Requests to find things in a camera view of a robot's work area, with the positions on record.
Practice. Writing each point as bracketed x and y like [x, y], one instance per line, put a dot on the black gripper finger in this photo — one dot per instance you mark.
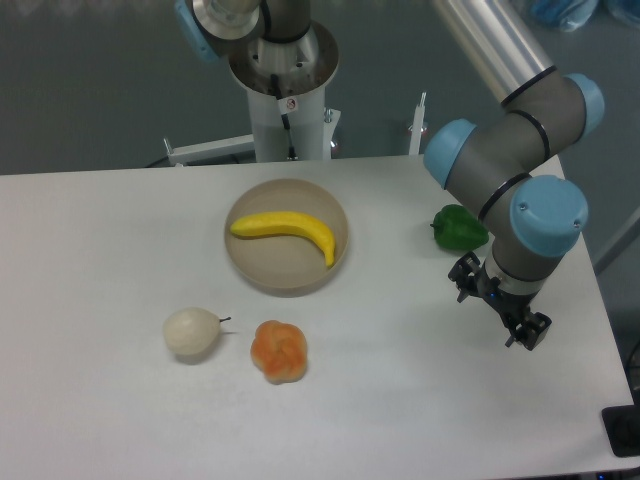
[526, 328]
[464, 274]

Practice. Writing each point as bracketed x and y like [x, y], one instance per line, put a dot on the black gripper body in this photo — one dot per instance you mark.
[507, 305]

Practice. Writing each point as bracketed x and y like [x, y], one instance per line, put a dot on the yellow banana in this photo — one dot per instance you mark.
[288, 223]

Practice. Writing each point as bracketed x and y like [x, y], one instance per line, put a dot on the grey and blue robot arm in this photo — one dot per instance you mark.
[535, 220]

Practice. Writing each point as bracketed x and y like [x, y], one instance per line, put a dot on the beige round bowl plate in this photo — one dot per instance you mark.
[286, 265]

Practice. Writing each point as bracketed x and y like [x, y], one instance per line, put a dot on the green bell pepper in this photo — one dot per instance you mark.
[454, 228]

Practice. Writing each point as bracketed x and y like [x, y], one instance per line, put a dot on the black device at table edge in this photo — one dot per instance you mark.
[622, 428]

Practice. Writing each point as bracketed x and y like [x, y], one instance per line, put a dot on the orange knotted bread roll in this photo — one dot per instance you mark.
[279, 350]

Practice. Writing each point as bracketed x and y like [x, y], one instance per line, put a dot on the blue plastic bag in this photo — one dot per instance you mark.
[561, 15]

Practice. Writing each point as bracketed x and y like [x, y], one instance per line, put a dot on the white pear with stem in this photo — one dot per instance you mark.
[192, 334]

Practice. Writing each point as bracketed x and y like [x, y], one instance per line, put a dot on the white right frame post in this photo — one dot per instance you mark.
[418, 125]

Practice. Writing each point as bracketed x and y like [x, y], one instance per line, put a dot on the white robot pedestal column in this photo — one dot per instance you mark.
[285, 85]

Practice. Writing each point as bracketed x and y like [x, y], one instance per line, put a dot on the white left frame bracket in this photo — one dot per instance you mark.
[206, 151]

